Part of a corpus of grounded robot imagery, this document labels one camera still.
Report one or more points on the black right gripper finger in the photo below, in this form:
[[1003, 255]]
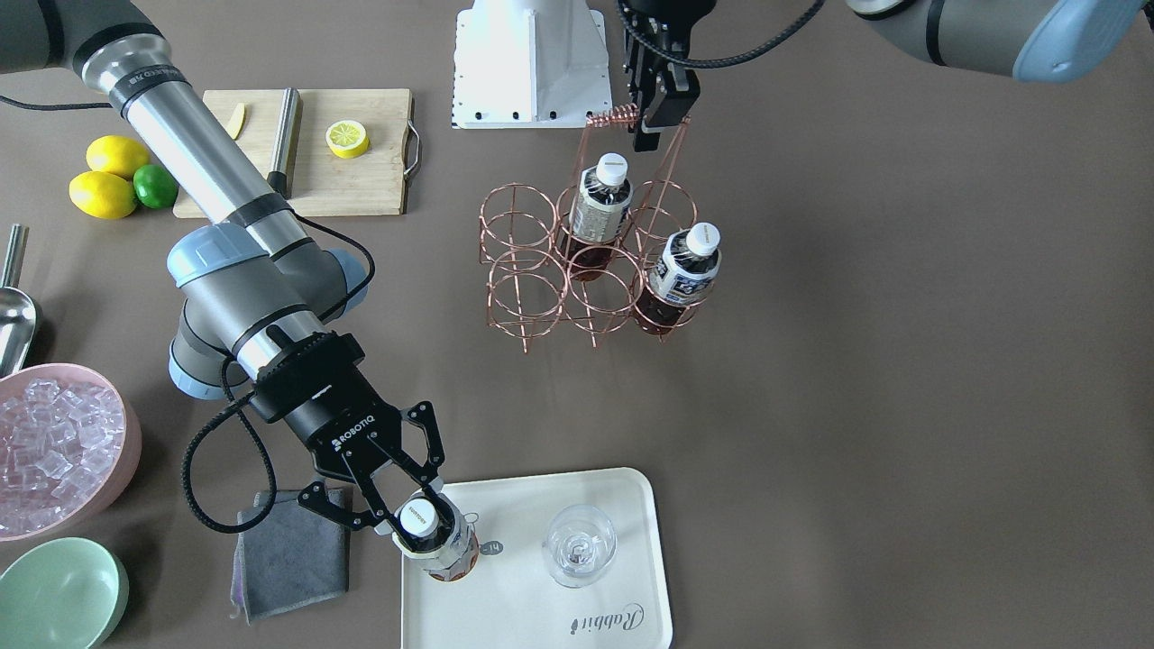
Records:
[[406, 451], [359, 467]]

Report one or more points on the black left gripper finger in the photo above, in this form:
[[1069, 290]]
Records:
[[664, 108]]

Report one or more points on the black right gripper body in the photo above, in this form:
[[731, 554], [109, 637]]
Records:
[[335, 410]]

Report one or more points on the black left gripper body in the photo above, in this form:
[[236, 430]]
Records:
[[664, 90]]

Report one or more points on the tea bottle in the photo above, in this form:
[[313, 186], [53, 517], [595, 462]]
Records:
[[599, 211], [684, 273], [435, 534]]

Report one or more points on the copper wire bottle basket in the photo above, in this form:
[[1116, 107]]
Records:
[[542, 275]]

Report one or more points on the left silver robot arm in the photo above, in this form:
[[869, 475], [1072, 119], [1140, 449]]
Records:
[[1031, 41]]

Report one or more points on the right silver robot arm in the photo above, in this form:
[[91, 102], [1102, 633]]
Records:
[[259, 292]]

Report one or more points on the tea bottle front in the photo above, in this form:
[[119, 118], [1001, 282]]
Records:
[[684, 273]]

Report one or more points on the grey folded cloth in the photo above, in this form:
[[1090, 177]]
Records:
[[294, 558]]

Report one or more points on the cream serving tray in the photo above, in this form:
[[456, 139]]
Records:
[[509, 600]]

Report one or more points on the clear wine glass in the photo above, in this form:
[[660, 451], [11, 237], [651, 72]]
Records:
[[579, 546]]

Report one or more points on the steel cylinder muddler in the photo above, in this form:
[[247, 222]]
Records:
[[284, 145]]

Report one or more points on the bamboo cutting board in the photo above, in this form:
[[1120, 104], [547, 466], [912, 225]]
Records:
[[322, 185]]

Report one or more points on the pink bowl of ice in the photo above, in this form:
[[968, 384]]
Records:
[[71, 444]]

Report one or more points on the yellow lemon half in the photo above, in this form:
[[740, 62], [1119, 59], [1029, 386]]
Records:
[[347, 139]]

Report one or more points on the green lime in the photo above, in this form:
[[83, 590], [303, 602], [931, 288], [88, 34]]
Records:
[[154, 187]]

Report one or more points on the yellow plastic knife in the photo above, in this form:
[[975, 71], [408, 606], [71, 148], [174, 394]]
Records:
[[236, 121]]

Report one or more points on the whole yellow lemon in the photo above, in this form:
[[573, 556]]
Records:
[[103, 195]]

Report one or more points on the steel ice scoop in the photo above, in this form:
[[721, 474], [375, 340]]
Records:
[[20, 315]]

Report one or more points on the green empty bowl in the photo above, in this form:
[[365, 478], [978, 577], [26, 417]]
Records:
[[66, 593]]

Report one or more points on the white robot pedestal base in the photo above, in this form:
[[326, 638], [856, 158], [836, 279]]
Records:
[[529, 65]]

